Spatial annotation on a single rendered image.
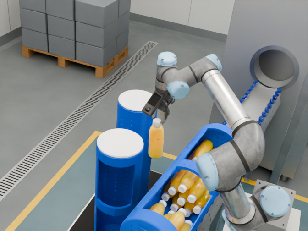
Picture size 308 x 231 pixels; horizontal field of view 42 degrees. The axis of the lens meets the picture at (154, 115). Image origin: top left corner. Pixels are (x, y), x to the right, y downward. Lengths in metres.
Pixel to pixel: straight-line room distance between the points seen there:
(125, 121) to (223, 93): 1.46
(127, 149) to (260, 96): 1.40
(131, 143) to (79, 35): 2.91
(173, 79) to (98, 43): 3.58
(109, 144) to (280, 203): 1.13
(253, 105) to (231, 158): 1.97
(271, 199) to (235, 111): 0.43
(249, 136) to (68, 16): 4.05
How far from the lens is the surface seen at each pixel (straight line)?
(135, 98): 2.84
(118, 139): 2.44
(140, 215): 1.76
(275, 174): 3.10
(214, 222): 2.98
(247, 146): 1.28
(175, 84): 1.49
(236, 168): 1.28
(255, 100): 3.31
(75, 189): 3.60
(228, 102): 1.40
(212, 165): 1.27
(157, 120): 1.80
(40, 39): 5.50
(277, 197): 1.65
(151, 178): 3.52
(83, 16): 5.02
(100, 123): 4.37
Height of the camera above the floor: 2.52
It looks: 34 degrees down
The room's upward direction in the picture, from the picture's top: 7 degrees clockwise
